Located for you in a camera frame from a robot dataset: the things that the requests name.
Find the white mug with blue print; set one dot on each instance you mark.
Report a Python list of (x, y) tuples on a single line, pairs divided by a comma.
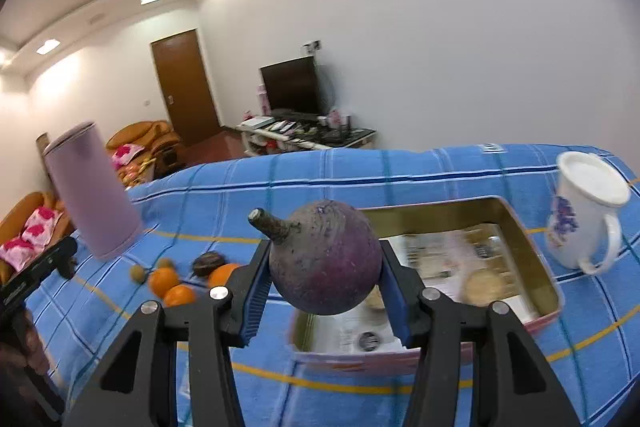
[(585, 227)]

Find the white flat box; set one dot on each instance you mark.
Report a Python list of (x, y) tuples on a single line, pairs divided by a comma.
[(255, 123)]

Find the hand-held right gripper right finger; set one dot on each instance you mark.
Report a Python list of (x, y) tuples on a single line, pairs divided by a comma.
[(397, 312)]

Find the pink bottle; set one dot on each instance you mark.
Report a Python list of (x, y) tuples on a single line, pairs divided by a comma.
[(262, 99)]

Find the white television stand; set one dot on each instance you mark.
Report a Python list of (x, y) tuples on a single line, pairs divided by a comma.
[(260, 141)]

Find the orange leather armchair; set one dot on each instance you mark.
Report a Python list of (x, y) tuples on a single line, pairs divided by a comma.
[(145, 132)]

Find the wall socket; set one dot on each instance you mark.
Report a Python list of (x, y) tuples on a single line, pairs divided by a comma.
[(312, 46)]

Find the dark brown round fruit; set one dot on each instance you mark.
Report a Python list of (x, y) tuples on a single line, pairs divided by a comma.
[(206, 264)]

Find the brown wooden door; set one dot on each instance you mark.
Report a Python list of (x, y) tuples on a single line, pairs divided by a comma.
[(185, 87)]

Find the pink metal tin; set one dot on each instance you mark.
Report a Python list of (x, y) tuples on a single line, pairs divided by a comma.
[(430, 214)]

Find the orange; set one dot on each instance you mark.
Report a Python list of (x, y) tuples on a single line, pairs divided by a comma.
[(224, 275), (179, 297), (164, 281)]

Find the lavender cylinder container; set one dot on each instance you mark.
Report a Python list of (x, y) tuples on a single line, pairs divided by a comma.
[(90, 197)]

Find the pink floral cushion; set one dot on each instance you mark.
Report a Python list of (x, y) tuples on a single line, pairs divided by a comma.
[(42, 224), (17, 252), (126, 154)]

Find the purple round fruit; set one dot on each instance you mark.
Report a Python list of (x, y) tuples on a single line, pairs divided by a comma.
[(325, 267)]

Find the newspaper sheet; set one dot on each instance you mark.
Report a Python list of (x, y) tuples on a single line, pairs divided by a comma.
[(450, 252)]

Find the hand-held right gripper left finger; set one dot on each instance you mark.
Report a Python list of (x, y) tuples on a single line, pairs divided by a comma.
[(252, 307)]

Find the blue plaid blanket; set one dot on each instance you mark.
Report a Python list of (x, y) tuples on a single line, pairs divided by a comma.
[(350, 177)]

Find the orange leather sofa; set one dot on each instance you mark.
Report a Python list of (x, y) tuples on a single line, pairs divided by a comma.
[(20, 212)]

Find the black television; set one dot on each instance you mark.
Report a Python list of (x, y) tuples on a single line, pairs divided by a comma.
[(290, 84)]

